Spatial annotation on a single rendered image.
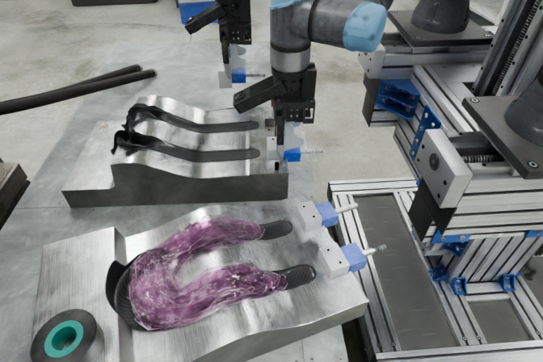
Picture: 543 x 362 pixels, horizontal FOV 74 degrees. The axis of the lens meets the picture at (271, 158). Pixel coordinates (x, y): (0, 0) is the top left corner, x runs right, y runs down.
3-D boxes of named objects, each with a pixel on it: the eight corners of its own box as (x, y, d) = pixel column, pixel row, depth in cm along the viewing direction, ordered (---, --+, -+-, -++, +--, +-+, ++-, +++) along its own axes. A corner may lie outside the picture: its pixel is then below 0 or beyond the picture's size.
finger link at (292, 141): (304, 164, 78) (305, 124, 74) (276, 165, 78) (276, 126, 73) (302, 157, 81) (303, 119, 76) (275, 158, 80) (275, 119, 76)
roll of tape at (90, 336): (69, 393, 45) (57, 385, 43) (28, 361, 48) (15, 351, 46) (116, 336, 50) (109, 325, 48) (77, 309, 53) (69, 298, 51)
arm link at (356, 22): (397, -9, 59) (334, -18, 63) (379, 14, 51) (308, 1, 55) (386, 37, 64) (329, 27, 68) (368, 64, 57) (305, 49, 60)
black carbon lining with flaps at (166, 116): (258, 126, 94) (258, 94, 88) (260, 168, 82) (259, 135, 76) (124, 130, 93) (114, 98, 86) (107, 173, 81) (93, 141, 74)
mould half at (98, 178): (279, 132, 103) (280, 91, 94) (288, 199, 84) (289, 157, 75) (104, 137, 101) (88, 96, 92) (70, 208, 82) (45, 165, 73)
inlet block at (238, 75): (264, 78, 105) (264, 61, 102) (265, 87, 102) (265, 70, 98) (220, 79, 105) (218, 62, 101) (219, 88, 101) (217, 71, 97)
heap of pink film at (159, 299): (259, 218, 73) (258, 191, 67) (293, 296, 60) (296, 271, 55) (127, 256, 66) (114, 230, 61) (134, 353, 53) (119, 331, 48)
